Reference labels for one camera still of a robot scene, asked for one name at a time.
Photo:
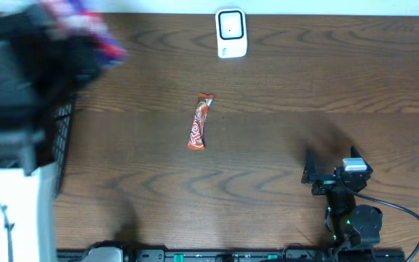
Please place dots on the orange chocolate bar wrapper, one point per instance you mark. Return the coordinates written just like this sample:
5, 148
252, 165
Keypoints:
196, 140

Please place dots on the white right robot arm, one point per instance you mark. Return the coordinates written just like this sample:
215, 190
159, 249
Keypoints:
355, 228

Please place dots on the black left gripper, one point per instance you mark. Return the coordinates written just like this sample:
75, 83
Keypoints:
74, 68

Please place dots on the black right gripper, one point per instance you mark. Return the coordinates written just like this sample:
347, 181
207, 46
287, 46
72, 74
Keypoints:
310, 176

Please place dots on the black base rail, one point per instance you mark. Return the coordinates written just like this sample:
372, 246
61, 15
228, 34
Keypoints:
155, 255

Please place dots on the red purple noodle packet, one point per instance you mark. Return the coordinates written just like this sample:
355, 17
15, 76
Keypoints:
74, 18

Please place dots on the dark grey plastic basket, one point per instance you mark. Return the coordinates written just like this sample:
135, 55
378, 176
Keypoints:
59, 131

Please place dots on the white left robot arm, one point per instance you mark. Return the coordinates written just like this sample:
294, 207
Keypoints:
27, 227

